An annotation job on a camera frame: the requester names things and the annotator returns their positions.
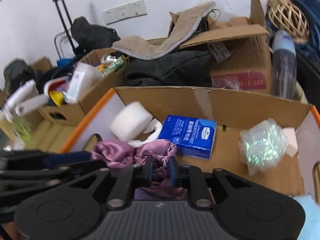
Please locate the large brown cardboard box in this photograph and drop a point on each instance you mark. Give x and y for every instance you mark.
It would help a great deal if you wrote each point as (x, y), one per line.
(240, 53)

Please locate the white wall socket panel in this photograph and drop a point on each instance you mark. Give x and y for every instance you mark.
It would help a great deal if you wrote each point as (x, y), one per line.
(125, 11)

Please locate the dark blue satin cloth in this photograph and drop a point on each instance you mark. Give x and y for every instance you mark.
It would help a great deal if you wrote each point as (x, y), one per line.
(310, 9)

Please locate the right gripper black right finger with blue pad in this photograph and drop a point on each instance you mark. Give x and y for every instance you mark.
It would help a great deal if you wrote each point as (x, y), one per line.
(193, 180)

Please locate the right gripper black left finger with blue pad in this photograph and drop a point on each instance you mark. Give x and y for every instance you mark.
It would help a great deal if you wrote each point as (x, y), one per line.
(127, 180)

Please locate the orange-rimmed cardboard tray box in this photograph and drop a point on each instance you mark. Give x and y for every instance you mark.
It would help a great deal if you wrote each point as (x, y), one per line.
(233, 111)

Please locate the light blue plush toy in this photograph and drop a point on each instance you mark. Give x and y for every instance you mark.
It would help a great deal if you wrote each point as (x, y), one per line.
(311, 228)

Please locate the iridescent glitter plastic bag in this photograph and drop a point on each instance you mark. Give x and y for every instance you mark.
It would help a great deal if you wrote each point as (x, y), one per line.
(263, 146)

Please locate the white wedge sponge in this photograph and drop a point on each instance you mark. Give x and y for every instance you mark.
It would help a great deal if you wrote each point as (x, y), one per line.
(292, 148)

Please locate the woven rattan ball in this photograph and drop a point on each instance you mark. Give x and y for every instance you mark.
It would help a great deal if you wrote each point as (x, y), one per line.
(285, 15)

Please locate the blue-capped water bottle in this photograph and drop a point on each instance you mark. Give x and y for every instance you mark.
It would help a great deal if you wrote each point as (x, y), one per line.
(284, 66)

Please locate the small open cardboard box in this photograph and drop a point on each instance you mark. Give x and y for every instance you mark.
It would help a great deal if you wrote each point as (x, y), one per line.
(72, 114)

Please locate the pink satin cloth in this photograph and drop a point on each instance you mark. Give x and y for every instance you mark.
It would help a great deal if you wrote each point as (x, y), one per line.
(117, 155)

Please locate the dark green backpack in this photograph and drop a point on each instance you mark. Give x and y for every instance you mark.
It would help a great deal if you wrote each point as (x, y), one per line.
(16, 74)

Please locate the white plastic bottle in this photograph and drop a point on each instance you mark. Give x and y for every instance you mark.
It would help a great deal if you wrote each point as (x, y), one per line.
(24, 100)

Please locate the black folded garment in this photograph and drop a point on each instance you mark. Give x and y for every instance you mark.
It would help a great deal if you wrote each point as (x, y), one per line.
(182, 68)

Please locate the blue tissue pack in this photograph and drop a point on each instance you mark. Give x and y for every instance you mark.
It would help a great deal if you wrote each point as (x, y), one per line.
(193, 137)

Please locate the black bag on trolley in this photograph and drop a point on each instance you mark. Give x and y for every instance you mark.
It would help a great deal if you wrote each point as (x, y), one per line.
(92, 36)

